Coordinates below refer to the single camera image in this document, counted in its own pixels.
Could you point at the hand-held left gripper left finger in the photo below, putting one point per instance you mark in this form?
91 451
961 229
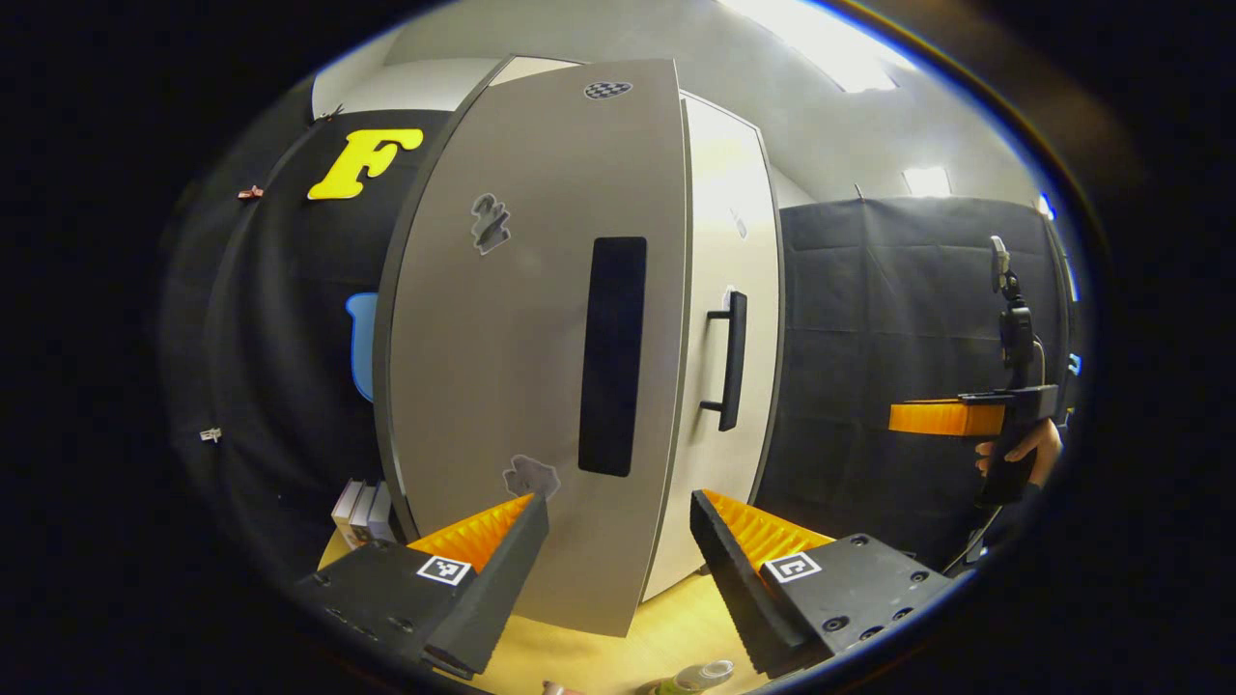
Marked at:
497 589

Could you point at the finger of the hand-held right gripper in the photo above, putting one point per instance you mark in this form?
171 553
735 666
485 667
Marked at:
941 418

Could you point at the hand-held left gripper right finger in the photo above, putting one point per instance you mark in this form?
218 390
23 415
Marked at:
734 589

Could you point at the green label plastic bottle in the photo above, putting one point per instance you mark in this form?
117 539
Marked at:
695 678

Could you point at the grey cabinet door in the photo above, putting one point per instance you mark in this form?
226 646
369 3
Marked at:
715 193
512 367

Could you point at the small white box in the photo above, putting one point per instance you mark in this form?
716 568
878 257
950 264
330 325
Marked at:
383 516
363 516
343 516

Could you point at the small ceiling light panel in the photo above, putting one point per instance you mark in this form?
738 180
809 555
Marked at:
927 181

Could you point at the large ceiling light panel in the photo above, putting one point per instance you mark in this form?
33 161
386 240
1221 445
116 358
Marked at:
830 43

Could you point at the brown cloth clip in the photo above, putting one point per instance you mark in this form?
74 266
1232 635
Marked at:
250 192

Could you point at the black cloth clip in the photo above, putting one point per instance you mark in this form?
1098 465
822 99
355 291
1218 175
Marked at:
331 113

